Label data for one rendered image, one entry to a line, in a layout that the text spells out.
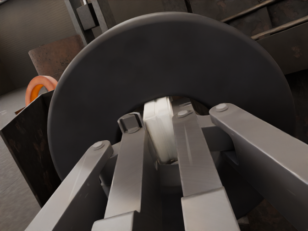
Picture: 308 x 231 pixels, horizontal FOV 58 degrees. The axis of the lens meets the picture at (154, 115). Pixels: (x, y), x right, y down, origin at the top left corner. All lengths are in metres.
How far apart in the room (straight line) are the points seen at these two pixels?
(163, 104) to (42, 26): 9.65
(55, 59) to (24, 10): 7.24
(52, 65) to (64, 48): 0.21
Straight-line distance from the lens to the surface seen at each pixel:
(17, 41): 10.82
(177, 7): 3.37
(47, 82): 1.04
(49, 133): 0.18
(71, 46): 3.04
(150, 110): 0.15
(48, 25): 9.58
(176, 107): 0.16
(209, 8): 0.72
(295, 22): 0.61
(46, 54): 3.03
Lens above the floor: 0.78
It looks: 18 degrees down
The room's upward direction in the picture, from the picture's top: 19 degrees counter-clockwise
